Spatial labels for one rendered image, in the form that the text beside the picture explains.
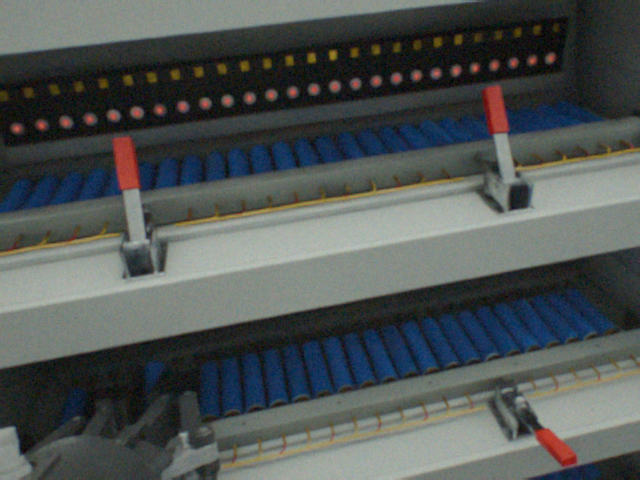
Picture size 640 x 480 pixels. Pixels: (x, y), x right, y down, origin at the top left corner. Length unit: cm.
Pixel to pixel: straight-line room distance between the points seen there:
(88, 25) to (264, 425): 32
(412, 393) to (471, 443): 6
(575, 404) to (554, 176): 20
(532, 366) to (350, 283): 21
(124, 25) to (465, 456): 40
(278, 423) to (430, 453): 13
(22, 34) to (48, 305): 16
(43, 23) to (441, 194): 29
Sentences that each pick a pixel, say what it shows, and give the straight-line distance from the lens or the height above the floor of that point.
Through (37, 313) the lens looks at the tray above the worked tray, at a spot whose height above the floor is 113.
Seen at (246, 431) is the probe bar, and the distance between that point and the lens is 47.
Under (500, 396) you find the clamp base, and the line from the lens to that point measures 49.
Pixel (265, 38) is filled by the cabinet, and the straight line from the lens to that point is 54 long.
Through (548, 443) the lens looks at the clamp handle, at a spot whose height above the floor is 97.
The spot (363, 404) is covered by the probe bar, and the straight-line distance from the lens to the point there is 47.
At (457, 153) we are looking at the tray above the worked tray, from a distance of 44.
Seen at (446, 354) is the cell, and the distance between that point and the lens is 52.
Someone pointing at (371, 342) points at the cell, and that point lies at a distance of 53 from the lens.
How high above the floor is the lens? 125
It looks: 15 degrees down
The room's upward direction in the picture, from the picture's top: 7 degrees counter-clockwise
